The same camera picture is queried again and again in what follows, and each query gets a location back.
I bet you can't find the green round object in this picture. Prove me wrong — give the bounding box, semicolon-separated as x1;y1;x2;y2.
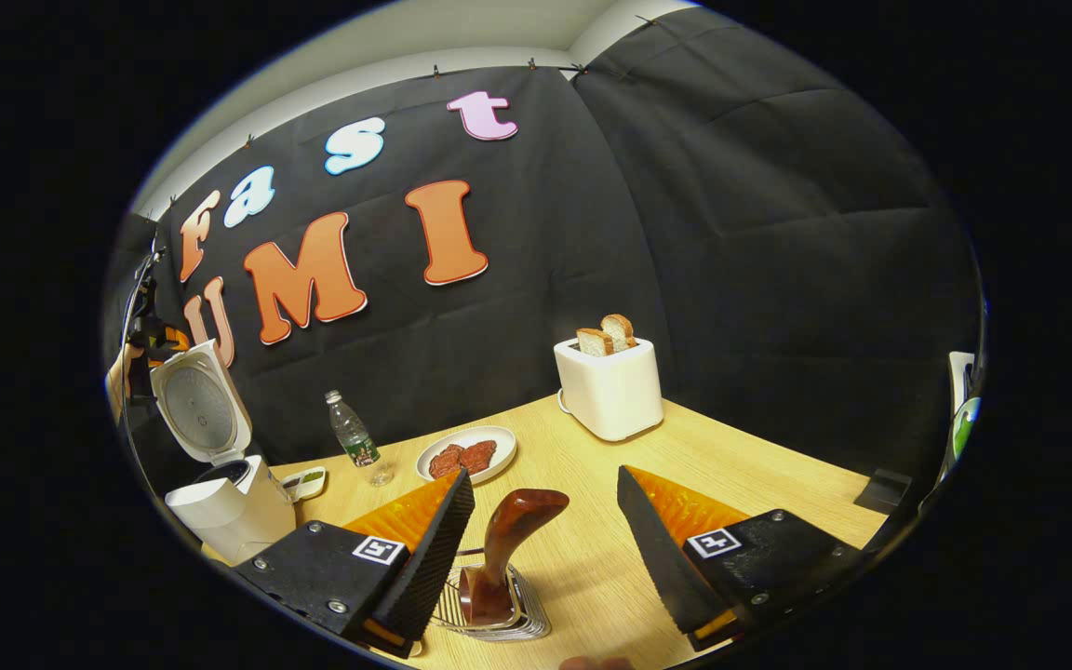
950;397;982;462

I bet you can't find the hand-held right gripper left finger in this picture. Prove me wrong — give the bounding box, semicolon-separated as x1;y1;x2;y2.
234;468;476;660

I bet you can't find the white oval plate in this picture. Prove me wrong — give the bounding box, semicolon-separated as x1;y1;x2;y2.
415;425;518;486

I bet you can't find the small white dish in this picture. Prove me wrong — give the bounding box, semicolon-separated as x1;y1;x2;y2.
280;465;328;502

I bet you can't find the white rice cooker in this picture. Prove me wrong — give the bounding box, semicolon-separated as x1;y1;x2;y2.
149;339;297;566

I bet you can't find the brown wooden spoon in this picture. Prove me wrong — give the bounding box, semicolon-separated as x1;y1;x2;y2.
459;489;570;626

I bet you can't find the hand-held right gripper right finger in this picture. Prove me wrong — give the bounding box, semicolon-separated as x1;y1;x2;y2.
617;465;867;652

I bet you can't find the clear plastic water bottle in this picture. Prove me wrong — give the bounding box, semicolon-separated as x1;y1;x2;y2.
325;390;395;488

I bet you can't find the small black block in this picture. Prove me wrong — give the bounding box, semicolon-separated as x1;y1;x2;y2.
854;468;914;515

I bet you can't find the white toaster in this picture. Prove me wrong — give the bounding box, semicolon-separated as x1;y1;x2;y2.
554;337;664;442

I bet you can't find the black backdrop cloth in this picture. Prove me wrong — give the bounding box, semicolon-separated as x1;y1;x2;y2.
103;5;982;522

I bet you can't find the metal chopstick holder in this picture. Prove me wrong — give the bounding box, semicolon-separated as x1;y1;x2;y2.
431;549;553;643

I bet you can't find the white upright panel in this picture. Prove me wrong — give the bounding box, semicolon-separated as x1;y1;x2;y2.
948;351;976;415

